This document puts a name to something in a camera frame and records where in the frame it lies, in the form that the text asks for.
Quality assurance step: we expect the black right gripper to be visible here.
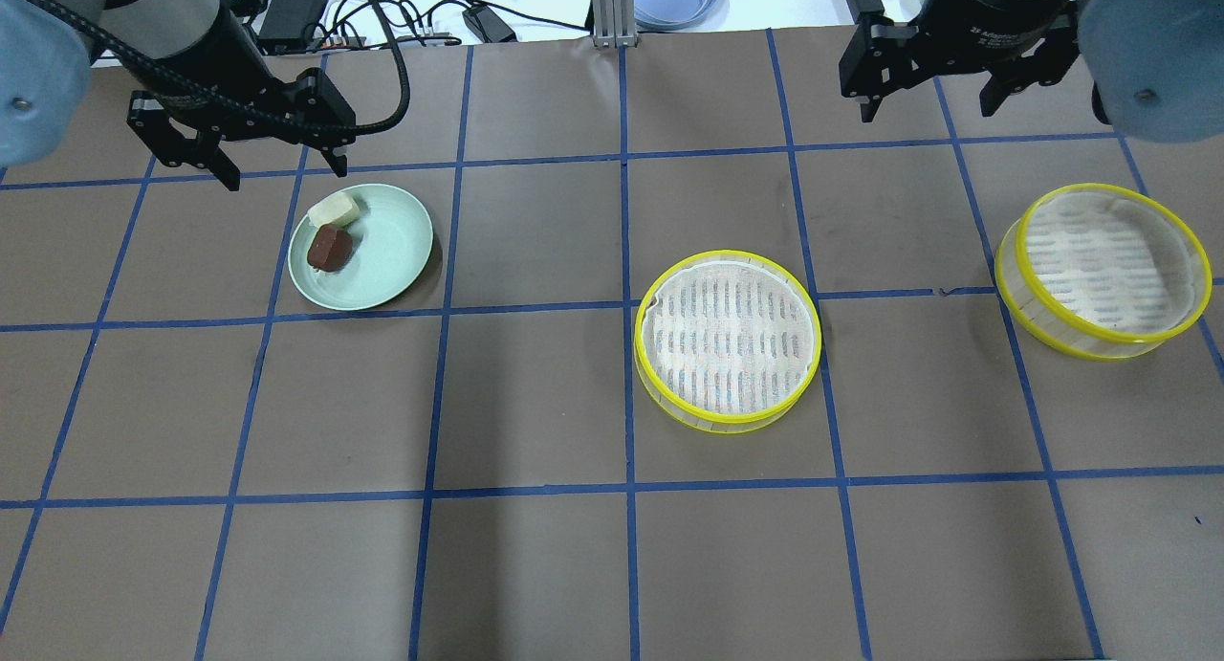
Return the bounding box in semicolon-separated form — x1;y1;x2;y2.
840;0;1080;122

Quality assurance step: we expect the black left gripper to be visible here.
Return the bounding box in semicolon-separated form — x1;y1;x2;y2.
127;65;357;193

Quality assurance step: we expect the white steamed bun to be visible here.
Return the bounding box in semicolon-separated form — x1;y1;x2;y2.
306;190;361;229

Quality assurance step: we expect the brown steamed bun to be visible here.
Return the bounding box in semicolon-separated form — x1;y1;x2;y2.
306;224;355;273

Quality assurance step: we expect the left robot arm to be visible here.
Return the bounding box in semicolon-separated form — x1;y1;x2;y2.
1;0;356;190

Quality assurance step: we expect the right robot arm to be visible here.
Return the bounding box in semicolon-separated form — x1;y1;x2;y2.
838;0;1223;143

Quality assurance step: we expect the light green plate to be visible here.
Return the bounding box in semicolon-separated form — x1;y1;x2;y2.
285;184;435;311

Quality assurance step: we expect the black power adapter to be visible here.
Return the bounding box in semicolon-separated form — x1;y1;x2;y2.
461;6;517;45

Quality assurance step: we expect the black network switch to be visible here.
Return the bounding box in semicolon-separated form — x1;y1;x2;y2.
256;0;329;55

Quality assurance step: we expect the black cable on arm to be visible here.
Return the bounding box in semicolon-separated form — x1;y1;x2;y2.
20;0;412;131

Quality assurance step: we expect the aluminium frame post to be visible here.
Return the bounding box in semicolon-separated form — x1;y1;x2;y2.
591;0;639;48

